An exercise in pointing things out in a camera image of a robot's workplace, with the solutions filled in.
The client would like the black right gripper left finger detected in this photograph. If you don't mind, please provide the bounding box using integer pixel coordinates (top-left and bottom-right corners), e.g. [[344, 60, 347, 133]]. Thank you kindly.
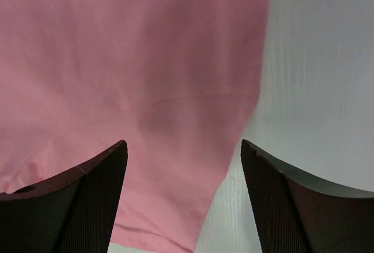
[[1, 140, 127, 253]]

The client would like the pink t shirt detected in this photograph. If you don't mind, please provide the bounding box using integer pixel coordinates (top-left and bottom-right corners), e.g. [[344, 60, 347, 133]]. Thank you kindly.
[[1, 0, 269, 252]]

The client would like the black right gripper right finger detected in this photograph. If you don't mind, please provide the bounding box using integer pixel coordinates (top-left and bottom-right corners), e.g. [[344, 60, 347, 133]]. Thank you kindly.
[[240, 140, 373, 253]]

